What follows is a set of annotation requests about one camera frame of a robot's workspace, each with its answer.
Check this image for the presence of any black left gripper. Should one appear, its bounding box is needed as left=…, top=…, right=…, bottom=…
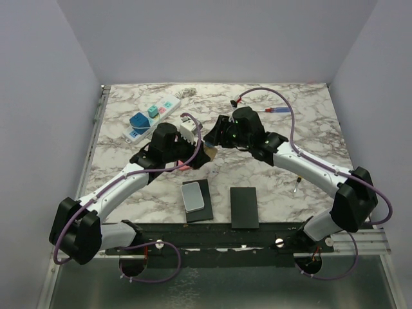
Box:
left=164, top=131, right=210, bottom=169

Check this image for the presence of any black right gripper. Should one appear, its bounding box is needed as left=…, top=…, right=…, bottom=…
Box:
left=205, top=114, right=252, bottom=149

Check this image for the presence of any beige cube socket adapter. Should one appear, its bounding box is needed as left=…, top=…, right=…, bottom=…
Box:
left=203, top=145, right=218, bottom=161

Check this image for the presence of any pink plug adapter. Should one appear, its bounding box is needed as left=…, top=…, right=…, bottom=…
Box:
left=178, top=161, right=191, bottom=171

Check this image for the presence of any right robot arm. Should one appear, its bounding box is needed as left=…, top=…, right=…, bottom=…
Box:
left=203, top=107, right=378, bottom=252

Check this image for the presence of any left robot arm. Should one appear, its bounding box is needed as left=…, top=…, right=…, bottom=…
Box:
left=49, top=120, right=210, bottom=265

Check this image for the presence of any blue cube socket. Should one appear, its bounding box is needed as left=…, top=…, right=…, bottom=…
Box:
left=129, top=112, right=151, bottom=135

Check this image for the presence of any teal USB charger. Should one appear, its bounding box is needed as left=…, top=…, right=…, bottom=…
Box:
left=147, top=105, right=159, bottom=118

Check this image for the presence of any white power strip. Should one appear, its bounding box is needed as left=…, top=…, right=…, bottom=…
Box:
left=123, top=95, right=181, bottom=144

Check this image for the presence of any grey white power bank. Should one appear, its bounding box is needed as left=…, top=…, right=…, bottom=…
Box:
left=181, top=182, right=205, bottom=213

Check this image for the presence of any blue red screwdriver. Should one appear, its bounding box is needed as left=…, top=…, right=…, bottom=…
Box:
left=258, top=107, right=290, bottom=113

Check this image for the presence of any black rectangular slab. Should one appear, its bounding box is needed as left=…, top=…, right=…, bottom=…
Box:
left=230, top=187, right=259, bottom=230

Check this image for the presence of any black slab under power bank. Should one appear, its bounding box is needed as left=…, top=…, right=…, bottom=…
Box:
left=181, top=179, right=214, bottom=223

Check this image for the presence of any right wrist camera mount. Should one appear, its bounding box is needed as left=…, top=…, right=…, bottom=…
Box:
left=230, top=96, right=242, bottom=111

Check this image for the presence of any aluminium table edge rail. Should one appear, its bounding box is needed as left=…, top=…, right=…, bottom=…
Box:
left=74, top=84, right=111, bottom=200

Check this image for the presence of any small yellow handled screwdriver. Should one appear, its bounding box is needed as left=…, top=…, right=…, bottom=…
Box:
left=293, top=176, right=302, bottom=193

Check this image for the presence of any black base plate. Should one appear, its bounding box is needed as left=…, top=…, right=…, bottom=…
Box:
left=106, top=221, right=335, bottom=268

